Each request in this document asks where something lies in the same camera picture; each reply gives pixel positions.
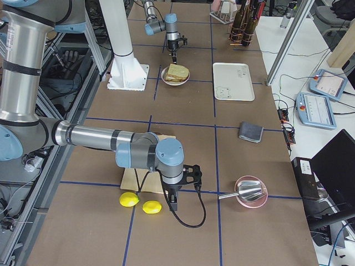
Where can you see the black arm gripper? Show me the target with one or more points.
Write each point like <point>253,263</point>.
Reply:
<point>172,46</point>

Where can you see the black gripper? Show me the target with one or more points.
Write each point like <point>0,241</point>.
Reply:
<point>171,188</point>

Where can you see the bread slice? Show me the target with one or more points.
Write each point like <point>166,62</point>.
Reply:
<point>177,71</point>
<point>173,79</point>

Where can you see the white bear serving tray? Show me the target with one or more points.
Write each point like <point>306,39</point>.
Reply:
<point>232,82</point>

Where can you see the white round plate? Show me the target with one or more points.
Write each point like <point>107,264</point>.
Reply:
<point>164,72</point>

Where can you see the light wooden cutting board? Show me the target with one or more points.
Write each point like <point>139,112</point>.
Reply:
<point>144,157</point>

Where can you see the yellow lemon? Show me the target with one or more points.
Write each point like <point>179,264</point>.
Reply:
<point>152,207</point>
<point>129,199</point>

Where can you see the white dish rack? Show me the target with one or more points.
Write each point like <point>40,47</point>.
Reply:
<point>224,10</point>

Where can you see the dark green wine bottle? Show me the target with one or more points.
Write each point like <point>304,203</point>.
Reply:
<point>241,15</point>

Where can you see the metal scoop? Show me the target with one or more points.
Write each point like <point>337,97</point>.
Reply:
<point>247,191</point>

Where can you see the pink bowl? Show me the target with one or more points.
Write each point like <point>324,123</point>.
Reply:
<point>257,203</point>

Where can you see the folded grey cloth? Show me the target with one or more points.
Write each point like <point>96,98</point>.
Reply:
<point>250,132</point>

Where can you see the blue teach pendant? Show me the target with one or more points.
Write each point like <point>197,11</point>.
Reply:
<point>328,84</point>
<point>315,110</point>

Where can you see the black laptop monitor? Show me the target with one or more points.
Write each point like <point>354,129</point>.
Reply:
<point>334,168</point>

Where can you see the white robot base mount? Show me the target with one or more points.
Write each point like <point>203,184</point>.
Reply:
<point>126,72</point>

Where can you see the copper wire bottle rack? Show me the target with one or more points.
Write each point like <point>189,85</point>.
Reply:
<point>242,36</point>

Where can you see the aluminium frame post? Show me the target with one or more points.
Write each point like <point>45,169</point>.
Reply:
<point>289,38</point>

